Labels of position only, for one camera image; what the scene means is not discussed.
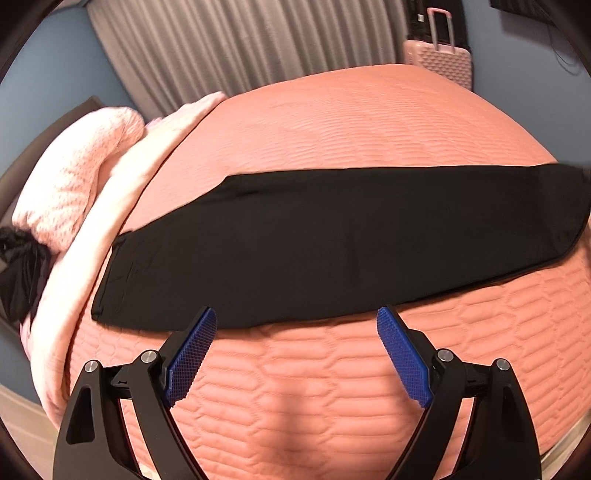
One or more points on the dark grey headboard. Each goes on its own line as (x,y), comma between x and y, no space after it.
(41,138)

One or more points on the black wall television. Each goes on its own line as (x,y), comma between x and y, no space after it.
(517,5)

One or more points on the light pink blanket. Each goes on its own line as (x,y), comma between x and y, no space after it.
(92,244)

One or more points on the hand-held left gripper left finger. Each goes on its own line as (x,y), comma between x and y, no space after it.
(191,355)

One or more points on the grey curtain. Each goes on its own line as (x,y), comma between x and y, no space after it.
(231,41)

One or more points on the pink suitcase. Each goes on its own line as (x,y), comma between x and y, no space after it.
(438,60)

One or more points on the black suitcase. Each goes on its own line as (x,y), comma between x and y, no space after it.
(415,21)

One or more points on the black pants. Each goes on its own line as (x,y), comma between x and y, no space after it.
(323,244)

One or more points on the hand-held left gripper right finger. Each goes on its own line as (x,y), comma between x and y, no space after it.
(404,355)

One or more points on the black cloth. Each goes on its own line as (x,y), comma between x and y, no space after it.
(21,277)

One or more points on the pink dotted pillow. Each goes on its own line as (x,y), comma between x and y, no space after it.
(69,184)

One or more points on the pink quilted bedspread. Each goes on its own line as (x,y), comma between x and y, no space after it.
(346,129)

